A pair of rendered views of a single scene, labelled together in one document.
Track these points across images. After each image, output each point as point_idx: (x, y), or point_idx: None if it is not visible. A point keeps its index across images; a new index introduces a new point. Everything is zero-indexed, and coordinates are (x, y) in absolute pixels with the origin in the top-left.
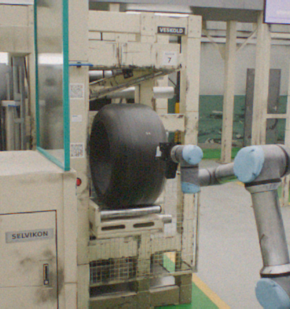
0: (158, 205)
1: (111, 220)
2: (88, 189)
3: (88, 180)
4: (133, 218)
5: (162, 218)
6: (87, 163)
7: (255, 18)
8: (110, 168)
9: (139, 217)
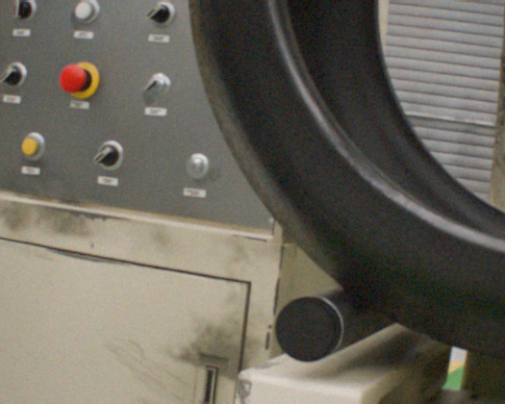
0: (312, 294)
1: (382, 331)
2: (492, 169)
3: (496, 121)
4: (350, 349)
5: (239, 373)
6: (503, 37)
7: None
8: (378, 22)
9: (340, 356)
